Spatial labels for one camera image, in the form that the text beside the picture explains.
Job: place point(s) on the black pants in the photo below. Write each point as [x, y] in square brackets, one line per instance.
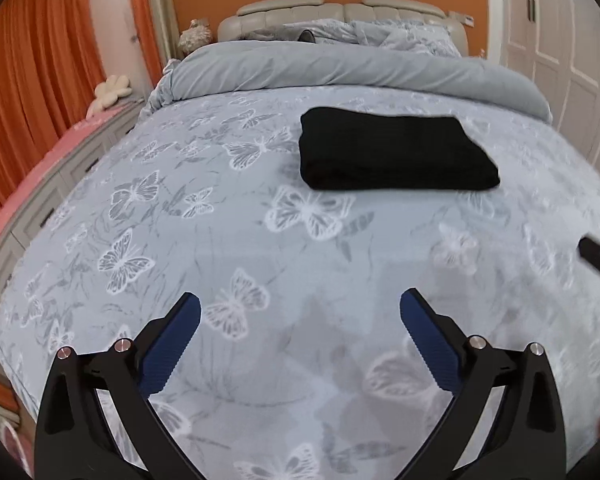
[390, 150]

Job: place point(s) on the white wardrobe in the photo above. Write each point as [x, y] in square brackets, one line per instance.
[555, 35]

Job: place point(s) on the grey butterfly print bedspread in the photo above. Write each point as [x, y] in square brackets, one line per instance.
[280, 260]

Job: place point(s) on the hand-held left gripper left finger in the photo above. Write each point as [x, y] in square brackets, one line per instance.
[172, 340]

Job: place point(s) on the grey drawer cabinet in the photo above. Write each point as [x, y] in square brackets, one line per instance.
[75, 170]

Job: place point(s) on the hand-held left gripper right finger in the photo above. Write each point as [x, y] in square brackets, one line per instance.
[430, 340]

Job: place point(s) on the butterfly print pillow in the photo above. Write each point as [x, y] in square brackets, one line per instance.
[410, 37]
[325, 30]

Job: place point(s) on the narrow orange curtain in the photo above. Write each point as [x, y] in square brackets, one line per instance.
[145, 20]

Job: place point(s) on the plain grey duvet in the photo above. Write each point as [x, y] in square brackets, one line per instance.
[330, 67]

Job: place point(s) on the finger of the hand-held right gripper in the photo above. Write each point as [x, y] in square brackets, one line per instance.
[597, 257]

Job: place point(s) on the white wall switch panel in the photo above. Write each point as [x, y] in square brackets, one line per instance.
[461, 20]

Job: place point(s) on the beige padded headboard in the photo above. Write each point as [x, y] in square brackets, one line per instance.
[290, 10]

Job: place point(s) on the cream flower plush toy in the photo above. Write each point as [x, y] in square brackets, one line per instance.
[111, 92]

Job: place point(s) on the pink bench cushion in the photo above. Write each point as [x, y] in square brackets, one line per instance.
[45, 160]

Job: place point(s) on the wide orange curtain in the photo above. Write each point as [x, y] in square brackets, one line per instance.
[35, 70]

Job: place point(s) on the beige bedside ornament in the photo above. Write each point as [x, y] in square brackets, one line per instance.
[196, 37]

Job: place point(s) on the plain grey pillow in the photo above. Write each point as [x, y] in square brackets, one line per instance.
[270, 34]

